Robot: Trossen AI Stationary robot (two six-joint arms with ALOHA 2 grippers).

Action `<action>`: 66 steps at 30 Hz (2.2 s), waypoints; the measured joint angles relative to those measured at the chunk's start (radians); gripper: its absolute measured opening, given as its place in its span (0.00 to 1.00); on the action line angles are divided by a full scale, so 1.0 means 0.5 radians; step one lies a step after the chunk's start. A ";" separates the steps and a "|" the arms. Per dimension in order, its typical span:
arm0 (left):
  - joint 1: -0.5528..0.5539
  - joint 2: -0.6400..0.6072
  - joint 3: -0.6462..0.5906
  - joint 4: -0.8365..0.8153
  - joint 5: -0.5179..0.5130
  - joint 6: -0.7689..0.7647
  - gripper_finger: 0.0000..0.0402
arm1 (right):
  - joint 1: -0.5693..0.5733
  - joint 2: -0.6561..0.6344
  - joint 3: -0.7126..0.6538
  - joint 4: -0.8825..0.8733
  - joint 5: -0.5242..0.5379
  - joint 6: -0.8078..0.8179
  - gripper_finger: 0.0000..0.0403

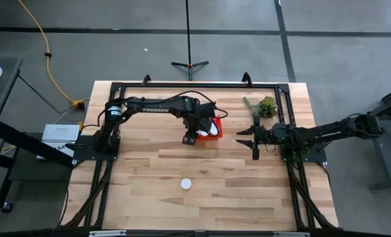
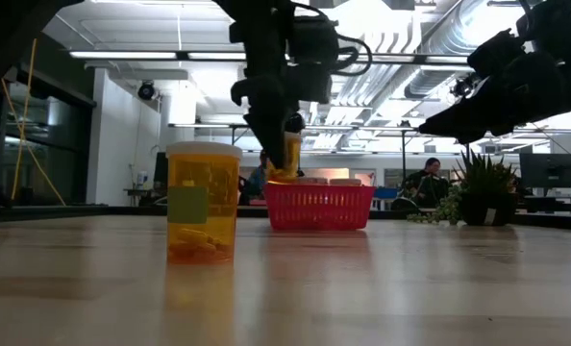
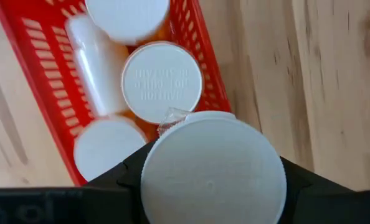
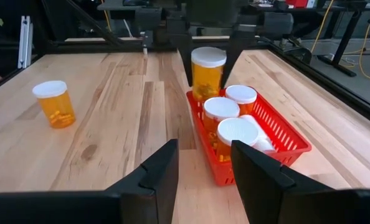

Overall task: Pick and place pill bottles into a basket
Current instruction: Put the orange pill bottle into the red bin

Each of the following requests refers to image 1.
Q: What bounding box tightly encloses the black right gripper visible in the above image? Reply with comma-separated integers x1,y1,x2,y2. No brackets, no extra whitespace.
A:
235,115,277,161

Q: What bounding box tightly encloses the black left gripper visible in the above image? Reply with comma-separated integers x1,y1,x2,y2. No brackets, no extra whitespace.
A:
182,111,213,147

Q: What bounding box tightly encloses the red plastic mesh basket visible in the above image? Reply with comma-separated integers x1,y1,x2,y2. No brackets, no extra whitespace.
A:
195,117,223,142

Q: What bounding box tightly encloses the trailing green succulent sprig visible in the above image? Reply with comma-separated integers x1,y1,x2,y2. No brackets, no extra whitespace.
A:
242,96,261,116

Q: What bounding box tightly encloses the potted green succulent plant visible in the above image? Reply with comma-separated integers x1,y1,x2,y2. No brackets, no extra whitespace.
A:
257,95,278,120

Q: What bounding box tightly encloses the black tripod stand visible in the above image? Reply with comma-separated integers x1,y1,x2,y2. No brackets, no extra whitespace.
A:
170,0,210,82

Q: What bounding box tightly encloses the white paper box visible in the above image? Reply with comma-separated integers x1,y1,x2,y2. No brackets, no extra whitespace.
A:
37,123,81,161

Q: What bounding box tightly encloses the dark metal equipment stand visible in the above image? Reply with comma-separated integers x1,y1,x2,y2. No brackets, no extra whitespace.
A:
368,82,391,194

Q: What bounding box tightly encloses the black side table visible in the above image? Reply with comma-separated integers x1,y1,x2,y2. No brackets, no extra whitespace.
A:
0,56,74,213

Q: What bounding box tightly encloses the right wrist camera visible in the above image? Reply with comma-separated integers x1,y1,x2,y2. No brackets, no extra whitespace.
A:
259,126,275,142

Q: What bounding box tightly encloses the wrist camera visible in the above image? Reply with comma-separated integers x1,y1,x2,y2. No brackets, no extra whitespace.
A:
259,126,275,142
195,102,217,120

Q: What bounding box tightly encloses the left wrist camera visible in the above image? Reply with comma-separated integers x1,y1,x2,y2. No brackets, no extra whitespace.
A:
195,102,217,120

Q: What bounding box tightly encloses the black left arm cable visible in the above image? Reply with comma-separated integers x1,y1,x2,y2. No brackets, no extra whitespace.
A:
98,90,228,128

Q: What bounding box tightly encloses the black metal table frame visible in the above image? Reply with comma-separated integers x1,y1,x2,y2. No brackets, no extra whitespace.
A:
62,81,340,231

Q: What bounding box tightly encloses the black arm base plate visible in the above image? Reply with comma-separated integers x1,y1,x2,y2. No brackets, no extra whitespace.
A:
280,144,328,165
65,134,121,162

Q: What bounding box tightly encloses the silver metal bracket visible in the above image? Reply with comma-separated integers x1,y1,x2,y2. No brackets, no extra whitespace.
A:
273,231,311,237
88,230,127,237

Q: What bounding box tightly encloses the yellow extension cable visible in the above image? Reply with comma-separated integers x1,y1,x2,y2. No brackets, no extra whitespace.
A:
17,0,86,111

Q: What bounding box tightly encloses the thin black floor cable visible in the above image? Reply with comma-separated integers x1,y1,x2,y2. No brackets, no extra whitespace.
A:
17,74,61,115

